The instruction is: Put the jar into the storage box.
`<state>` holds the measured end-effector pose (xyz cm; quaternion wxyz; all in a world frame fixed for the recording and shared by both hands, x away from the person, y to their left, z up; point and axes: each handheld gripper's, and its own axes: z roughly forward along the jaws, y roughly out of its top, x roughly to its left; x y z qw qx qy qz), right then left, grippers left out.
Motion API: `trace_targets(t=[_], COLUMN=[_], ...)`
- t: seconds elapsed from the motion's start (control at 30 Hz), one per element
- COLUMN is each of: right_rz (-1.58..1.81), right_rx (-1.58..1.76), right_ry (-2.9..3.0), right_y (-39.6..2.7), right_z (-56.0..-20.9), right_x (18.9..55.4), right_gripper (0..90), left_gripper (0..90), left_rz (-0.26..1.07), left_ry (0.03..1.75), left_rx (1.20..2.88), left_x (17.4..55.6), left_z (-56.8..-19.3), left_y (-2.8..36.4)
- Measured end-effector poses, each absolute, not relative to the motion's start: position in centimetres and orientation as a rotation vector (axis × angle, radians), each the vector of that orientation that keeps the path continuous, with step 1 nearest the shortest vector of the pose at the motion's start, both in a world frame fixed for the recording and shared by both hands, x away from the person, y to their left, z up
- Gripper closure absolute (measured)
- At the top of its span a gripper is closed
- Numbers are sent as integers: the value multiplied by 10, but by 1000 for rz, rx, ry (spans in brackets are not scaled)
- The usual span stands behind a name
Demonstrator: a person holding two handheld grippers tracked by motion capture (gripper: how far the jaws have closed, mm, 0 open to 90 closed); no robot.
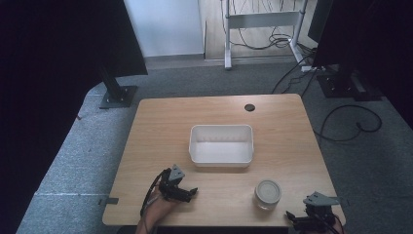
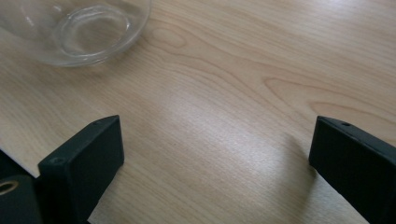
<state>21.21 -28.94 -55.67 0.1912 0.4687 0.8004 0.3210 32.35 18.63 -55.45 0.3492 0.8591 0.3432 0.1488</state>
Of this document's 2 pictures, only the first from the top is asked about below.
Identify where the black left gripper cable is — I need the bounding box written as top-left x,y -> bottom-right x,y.
139,168 -> 172,218

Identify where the person's left hand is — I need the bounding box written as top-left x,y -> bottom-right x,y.
141,188 -> 183,229

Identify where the white plastic bin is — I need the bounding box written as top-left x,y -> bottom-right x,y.
188,124 -> 255,169

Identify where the black stand base plate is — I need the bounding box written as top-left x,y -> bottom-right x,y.
316,71 -> 384,102

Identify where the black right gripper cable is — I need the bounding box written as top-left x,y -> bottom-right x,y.
312,211 -> 344,234

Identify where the white desk frame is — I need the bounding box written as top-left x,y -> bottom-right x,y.
221,0 -> 309,71

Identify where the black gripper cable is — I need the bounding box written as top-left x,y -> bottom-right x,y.
139,168 -> 172,218
312,211 -> 344,234

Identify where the looped black floor cable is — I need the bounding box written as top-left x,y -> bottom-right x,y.
312,103 -> 383,143

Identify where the bundle of black cables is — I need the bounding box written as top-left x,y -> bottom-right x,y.
228,0 -> 318,57

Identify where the black stand with base plate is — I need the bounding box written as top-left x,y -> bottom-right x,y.
97,62 -> 139,110

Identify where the glass jar with grey lid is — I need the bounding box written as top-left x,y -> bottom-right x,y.
253,178 -> 282,212

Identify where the grey table edge bracket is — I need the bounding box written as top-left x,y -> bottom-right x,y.
97,196 -> 120,207

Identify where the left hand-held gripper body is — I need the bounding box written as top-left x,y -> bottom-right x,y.
157,164 -> 193,204

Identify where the black monitor panel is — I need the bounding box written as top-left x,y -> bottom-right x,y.
307,0 -> 413,131

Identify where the long black floor cable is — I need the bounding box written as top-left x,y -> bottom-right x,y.
271,53 -> 318,98

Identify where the black curtain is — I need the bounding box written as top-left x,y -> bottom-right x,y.
0,0 -> 149,234

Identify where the white power strip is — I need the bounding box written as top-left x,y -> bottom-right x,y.
300,65 -> 326,73

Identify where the person's right hand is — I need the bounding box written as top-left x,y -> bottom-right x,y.
306,219 -> 347,234

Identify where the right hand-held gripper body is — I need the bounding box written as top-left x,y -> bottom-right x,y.
293,191 -> 341,232

